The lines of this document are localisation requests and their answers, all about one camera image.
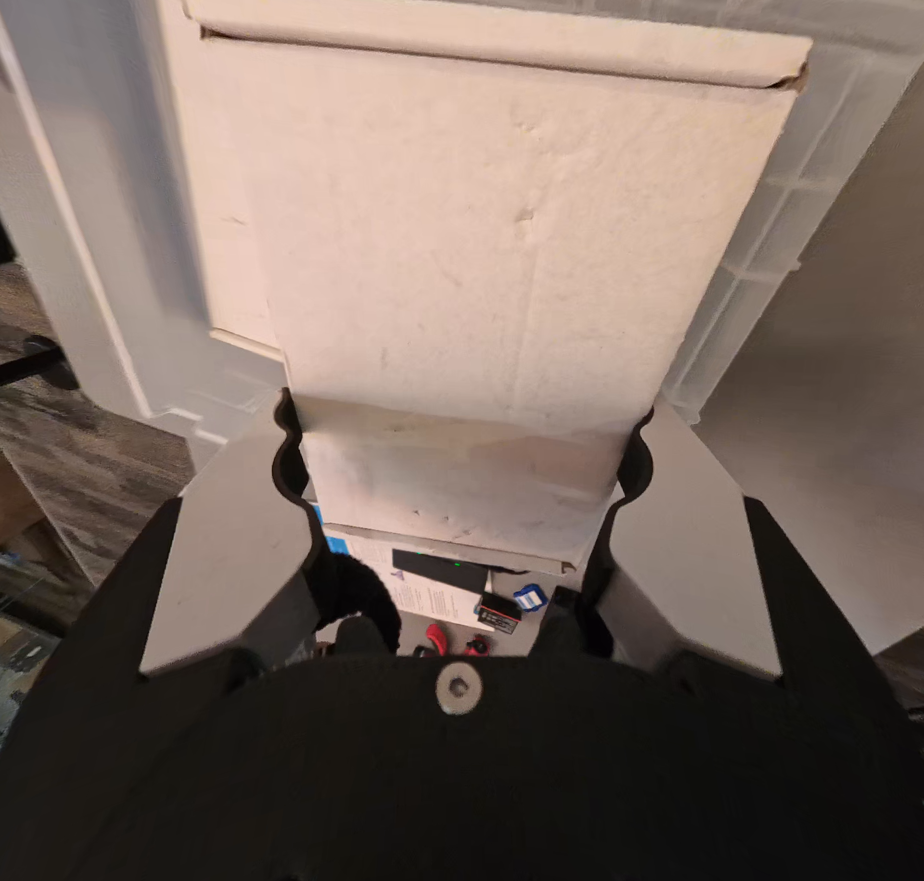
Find red-handled pliers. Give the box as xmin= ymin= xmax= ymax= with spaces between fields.
xmin=424 ymin=623 xmax=493 ymax=658

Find black device with green light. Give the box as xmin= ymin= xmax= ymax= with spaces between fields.
xmin=392 ymin=548 xmax=489 ymax=595

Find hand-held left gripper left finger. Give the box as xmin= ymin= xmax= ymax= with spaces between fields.
xmin=139 ymin=388 xmax=334 ymax=676

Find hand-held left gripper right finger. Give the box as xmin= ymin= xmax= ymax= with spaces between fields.
xmin=577 ymin=405 xmax=785 ymax=680

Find clear plastic bin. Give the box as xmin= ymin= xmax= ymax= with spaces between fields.
xmin=0 ymin=0 xmax=924 ymax=478

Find small black red-label item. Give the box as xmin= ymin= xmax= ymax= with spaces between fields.
xmin=475 ymin=591 xmax=523 ymax=634

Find white cardboard box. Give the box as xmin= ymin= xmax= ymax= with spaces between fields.
xmin=143 ymin=0 xmax=814 ymax=579

